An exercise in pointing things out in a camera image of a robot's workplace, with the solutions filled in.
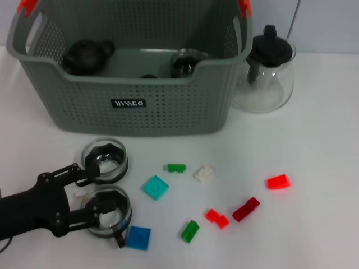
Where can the glass carafe with black lid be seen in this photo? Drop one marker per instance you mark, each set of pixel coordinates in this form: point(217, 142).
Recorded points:
point(269, 47)

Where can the dark clay teapot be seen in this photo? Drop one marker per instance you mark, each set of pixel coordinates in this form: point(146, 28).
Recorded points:
point(84, 57)

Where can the blue square toy plate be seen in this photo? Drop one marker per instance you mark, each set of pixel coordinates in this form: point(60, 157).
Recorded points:
point(138, 238)

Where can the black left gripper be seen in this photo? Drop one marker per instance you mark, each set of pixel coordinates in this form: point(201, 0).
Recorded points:
point(33, 207)

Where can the grey perforated storage basket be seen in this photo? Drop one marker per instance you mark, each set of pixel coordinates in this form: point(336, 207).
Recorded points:
point(140, 120)

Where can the green notched toy brick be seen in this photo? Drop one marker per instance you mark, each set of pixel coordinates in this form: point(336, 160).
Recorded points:
point(175, 168)

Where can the teal square toy plate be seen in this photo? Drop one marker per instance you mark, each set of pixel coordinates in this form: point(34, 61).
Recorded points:
point(155, 188)

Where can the white two-stud toy plate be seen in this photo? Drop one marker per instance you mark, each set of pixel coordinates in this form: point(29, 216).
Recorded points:
point(204, 173)

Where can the white long toy brick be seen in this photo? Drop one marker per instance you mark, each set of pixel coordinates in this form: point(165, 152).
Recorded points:
point(78, 195)

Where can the green rectangular toy brick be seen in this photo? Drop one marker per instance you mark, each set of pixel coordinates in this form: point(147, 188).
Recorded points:
point(189, 232)

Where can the bright red toy brick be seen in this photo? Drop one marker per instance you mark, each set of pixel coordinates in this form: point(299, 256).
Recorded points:
point(277, 182)

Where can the dark red long toy brick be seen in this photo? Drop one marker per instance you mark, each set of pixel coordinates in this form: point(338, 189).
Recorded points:
point(244, 211)

